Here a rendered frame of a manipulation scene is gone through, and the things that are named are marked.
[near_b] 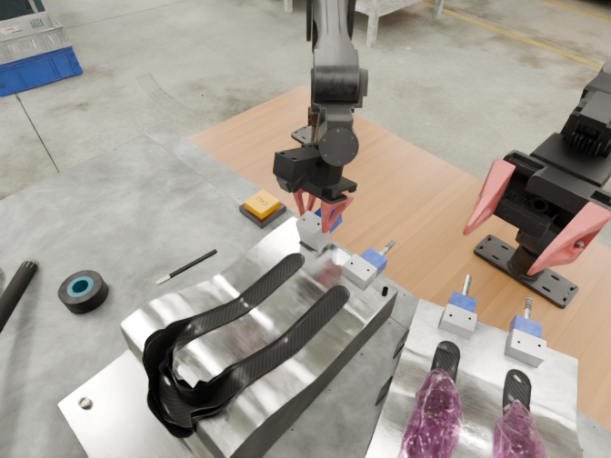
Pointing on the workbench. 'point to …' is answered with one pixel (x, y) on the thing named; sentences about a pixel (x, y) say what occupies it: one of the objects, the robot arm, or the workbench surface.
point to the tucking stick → (185, 267)
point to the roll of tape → (83, 291)
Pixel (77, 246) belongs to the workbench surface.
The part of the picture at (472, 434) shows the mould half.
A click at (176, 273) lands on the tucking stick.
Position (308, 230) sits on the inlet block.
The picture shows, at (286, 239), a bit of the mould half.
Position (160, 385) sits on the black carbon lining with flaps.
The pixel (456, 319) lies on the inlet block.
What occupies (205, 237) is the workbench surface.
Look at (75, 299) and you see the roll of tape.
